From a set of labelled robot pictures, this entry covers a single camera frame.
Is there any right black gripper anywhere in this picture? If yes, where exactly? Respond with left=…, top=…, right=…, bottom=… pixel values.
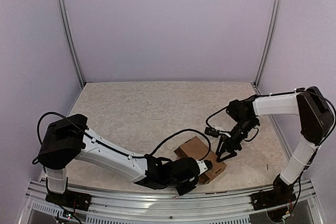
left=216, top=118, right=257, bottom=162

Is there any brown cardboard box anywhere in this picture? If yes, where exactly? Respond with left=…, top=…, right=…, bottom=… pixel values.
left=173, top=136, right=227, bottom=185

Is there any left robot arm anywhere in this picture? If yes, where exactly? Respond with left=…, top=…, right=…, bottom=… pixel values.
left=34, top=113, right=209, bottom=206

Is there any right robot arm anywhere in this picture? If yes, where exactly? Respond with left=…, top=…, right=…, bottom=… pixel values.
left=216, top=86, right=335, bottom=205

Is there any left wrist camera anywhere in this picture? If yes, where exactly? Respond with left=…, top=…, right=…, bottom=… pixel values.
left=196, top=160, right=213, bottom=176

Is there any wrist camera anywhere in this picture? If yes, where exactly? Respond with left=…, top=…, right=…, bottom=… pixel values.
left=196, top=160, right=213, bottom=176
left=204, top=126, right=231, bottom=138

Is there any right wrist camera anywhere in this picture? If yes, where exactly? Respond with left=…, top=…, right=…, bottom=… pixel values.
left=204, top=126, right=231, bottom=138

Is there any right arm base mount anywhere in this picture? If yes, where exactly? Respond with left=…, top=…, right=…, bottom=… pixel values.
left=250, top=189, right=297, bottom=210

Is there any front aluminium rail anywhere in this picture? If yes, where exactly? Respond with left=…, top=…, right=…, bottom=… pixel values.
left=14, top=179, right=327, bottom=223

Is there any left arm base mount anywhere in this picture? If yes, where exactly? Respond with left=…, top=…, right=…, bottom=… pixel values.
left=46, top=190, right=92, bottom=211

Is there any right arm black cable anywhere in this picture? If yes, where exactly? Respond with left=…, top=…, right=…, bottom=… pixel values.
left=205, top=89, right=336, bottom=141

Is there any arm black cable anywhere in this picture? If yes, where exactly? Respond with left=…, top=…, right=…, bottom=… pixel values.
left=31, top=112, right=212, bottom=167
left=205, top=89, right=336, bottom=141

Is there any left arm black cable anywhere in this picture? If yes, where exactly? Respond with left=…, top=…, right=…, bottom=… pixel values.
left=31, top=112, right=212, bottom=167

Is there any right aluminium frame post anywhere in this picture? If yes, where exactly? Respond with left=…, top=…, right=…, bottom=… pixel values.
left=253, top=0, right=281, bottom=89

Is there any aluminium frame post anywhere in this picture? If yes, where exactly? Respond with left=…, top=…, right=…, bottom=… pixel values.
left=253, top=0, right=281, bottom=89
left=57, top=0, right=86, bottom=89

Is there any left aluminium frame post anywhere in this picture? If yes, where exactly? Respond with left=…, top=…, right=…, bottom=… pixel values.
left=57, top=0, right=86, bottom=89

